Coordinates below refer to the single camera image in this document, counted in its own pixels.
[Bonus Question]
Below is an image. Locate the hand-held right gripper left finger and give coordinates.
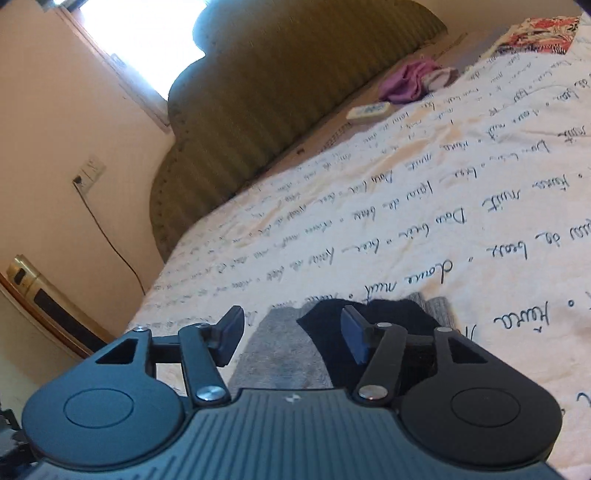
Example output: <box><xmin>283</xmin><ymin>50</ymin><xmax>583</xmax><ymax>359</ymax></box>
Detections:
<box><xmin>92</xmin><ymin>305</ymin><xmax>245</xmax><ymax>408</ymax></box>

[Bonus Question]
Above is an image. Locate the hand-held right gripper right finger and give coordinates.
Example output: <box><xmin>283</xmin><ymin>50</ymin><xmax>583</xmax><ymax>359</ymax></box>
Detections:
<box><xmin>341</xmin><ymin>307</ymin><xmax>492</xmax><ymax>408</ymax></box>

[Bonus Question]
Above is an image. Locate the navy blue sock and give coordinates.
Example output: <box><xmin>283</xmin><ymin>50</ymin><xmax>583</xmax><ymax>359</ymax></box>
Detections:
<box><xmin>297</xmin><ymin>299</ymin><xmax>440</xmax><ymax>393</ymax></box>

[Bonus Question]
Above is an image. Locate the grey knit sock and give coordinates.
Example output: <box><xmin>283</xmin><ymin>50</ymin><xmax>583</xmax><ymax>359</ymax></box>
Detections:
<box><xmin>228</xmin><ymin>291</ymin><xmax>460</xmax><ymax>392</ymax></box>

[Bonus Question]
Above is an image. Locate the white script print bedspread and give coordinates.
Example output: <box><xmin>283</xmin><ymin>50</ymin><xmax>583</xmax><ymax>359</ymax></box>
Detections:
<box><xmin>122</xmin><ymin>14</ymin><xmax>591</xmax><ymax>480</ymax></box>

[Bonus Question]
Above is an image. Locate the olive upholstered headboard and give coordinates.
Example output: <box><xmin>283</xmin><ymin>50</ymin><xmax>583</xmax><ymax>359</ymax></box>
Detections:
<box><xmin>150</xmin><ymin>0</ymin><xmax>450</xmax><ymax>265</ymax></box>

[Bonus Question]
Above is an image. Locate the purple cloth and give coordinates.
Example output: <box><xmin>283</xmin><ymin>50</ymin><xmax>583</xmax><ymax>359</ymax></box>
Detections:
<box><xmin>379</xmin><ymin>59</ymin><xmax>444</xmax><ymax>105</ymax></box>

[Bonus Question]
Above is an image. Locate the white small sock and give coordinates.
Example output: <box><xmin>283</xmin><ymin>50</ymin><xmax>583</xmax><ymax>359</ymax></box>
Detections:
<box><xmin>422</xmin><ymin>67</ymin><xmax>459</xmax><ymax>91</ymax></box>

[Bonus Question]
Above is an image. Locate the bright window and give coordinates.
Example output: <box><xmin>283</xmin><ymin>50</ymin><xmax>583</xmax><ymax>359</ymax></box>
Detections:
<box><xmin>55</xmin><ymin>0</ymin><xmax>218</xmax><ymax>129</ymax></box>

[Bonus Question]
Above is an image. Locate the black wall cable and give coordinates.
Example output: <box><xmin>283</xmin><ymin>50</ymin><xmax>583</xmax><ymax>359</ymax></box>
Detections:
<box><xmin>74</xmin><ymin>180</ymin><xmax>147</xmax><ymax>297</ymax></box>

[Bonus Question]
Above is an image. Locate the wall socket with plug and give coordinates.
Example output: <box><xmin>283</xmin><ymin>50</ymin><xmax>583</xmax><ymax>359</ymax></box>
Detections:
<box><xmin>71</xmin><ymin>157</ymin><xmax>108</xmax><ymax>191</ymax></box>

